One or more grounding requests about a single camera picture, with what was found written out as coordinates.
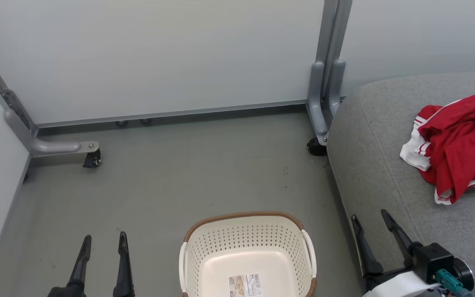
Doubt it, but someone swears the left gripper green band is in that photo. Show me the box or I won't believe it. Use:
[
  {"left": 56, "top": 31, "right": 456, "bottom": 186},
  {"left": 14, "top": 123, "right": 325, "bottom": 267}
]
[{"left": 48, "top": 231, "right": 135, "bottom": 297}]

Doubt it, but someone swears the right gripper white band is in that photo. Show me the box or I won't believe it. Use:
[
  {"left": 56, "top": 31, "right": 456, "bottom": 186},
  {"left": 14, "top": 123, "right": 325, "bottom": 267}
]
[{"left": 352, "top": 209, "right": 474, "bottom": 297}]

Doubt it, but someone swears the red Bulls basketball jersey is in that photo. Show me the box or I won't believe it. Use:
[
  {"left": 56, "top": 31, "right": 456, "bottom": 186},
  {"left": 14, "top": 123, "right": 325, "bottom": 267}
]
[{"left": 400, "top": 95, "right": 475, "bottom": 205}]

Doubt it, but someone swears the grey fabric sofa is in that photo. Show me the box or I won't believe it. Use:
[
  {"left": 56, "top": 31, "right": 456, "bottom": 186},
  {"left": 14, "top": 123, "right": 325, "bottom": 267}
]
[{"left": 327, "top": 70, "right": 475, "bottom": 297}]

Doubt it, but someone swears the black caster wheel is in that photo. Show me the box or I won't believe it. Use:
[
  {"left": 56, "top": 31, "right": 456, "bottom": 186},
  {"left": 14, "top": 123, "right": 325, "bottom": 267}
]
[
  {"left": 82, "top": 149, "right": 101, "bottom": 168},
  {"left": 307, "top": 137, "right": 328, "bottom": 156}
]

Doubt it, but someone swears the long grey partition leg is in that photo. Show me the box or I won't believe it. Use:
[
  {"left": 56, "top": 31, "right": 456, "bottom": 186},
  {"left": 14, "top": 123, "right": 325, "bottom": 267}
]
[{"left": 4, "top": 109, "right": 100, "bottom": 156}]

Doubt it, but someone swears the cream perforated laundry basket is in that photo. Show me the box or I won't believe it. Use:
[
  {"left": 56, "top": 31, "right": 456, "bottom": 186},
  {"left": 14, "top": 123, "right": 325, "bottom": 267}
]
[{"left": 179, "top": 212, "right": 317, "bottom": 297}]

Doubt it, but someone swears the paper label sticker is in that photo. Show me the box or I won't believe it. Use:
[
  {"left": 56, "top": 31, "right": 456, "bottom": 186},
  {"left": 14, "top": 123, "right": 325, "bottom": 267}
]
[{"left": 228, "top": 273, "right": 263, "bottom": 297}]

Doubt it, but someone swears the grey curved partition leg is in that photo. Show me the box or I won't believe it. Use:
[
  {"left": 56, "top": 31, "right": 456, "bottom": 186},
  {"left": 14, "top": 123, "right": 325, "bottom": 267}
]
[
  {"left": 329, "top": 59, "right": 346, "bottom": 116},
  {"left": 307, "top": 62, "right": 329, "bottom": 146}
]

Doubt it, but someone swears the teal cable connector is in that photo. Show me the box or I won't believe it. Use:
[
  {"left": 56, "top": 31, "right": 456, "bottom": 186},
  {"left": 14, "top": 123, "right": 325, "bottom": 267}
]
[{"left": 436, "top": 269, "right": 471, "bottom": 295}]

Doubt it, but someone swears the grey partition bottom rail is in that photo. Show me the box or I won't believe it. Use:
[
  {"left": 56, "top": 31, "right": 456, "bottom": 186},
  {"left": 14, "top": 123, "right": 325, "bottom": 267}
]
[{"left": 35, "top": 100, "right": 308, "bottom": 127}]

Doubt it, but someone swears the grey partition upright post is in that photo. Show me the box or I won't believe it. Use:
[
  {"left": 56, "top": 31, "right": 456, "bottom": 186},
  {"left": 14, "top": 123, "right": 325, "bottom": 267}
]
[{"left": 317, "top": 0, "right": 353, "bottom": 97}]

